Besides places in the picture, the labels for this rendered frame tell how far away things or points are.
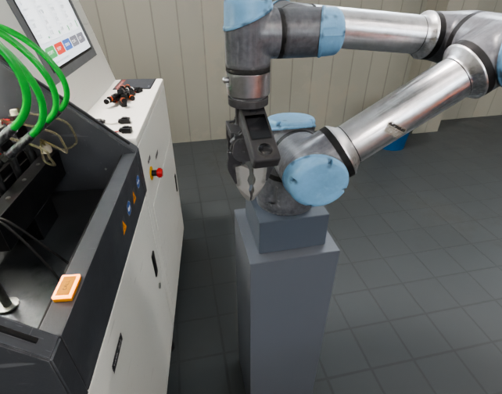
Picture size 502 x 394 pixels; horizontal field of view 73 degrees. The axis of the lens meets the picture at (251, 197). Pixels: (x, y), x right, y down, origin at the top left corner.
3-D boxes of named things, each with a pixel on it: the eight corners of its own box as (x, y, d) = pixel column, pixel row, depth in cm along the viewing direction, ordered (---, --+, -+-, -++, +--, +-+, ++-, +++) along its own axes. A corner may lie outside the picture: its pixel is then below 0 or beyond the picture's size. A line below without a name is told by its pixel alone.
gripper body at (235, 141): (261, 145, 71) (262, 86, 65) (272, 163, 64) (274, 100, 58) (225, 148, 70) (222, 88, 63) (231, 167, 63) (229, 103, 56)
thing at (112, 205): (89, 391, 60) (61, 335, 51) (62, 393, 60) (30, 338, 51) (145, 196, 111) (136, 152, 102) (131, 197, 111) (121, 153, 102)
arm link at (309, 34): (324, 1, 61) (264, 2, 59) (353, 6, 52) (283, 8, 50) (320, 48, 65) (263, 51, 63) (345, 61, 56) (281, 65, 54)
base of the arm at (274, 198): (302, 181, 98) (305, 150, 93) (322, 211, 86) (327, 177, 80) (251, 187, 96) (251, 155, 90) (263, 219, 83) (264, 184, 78)
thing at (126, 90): (133, 109, 126) (130, 94, 123) (103, 109, 125) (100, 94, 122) (143, 91, 145) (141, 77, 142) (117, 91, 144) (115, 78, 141)
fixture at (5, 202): (23, 274, 78) (-6, 221, 69) (-24, 277, 77) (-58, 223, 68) (73, 193, 106) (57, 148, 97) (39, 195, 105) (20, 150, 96)
